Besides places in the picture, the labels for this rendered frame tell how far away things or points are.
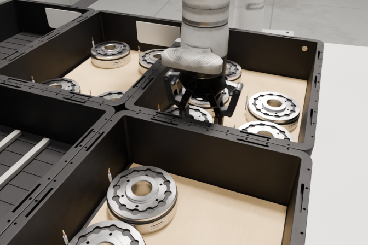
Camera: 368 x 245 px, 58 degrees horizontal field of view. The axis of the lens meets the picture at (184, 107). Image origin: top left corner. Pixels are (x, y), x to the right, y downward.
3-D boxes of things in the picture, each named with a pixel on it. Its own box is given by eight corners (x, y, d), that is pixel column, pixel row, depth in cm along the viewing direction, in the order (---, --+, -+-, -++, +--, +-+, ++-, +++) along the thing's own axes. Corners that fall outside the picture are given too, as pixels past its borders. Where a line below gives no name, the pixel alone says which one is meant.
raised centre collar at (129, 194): (136, 174, 52) (135, 171, 51) (164, 184, 50) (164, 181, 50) (118, 197, 48) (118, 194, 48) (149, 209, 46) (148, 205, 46)
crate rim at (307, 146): (199, 31, 86) (199, 23, 85) (322, 50, 77) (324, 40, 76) (121, 119, 56) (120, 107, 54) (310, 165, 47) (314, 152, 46)
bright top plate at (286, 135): (241, 118, 64) (241, 116, 64) (295, 129, 61) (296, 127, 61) (229, 152, 56) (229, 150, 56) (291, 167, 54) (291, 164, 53)
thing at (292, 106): (252, 90, 72) (252, 88, 72) (300, 98, 70) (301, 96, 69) (243, 116, 65) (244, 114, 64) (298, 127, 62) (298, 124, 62)
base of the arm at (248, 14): (233, 40, 112) (235, -12, 103) (260, 42, 111) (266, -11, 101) (229, 52, 105) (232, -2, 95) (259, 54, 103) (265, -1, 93)
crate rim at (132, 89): (99, 17, 95) (97, 9, 94) (199, 31, 86) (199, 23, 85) (-16, 85, 64) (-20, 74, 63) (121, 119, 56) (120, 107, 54)
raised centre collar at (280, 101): (263, 97, 69) (263, 94, 69) (287, 101, 68) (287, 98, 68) (259, 110, 66) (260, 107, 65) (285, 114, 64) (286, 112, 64)
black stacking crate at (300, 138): (199, 65, 92) (200, 25, 85) (312, 85, 83) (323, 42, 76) (128, 161, 61) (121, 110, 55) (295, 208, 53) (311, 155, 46)
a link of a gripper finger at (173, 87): (173, 68, 59) (183, 97, 62) (165, 69, 60) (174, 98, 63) (167, 75, 57) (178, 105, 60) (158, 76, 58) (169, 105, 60)
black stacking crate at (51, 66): (103, 48, 100) (98, 11, 94) (197, 65, 92) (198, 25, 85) (1, 124, 70) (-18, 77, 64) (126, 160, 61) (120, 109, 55)
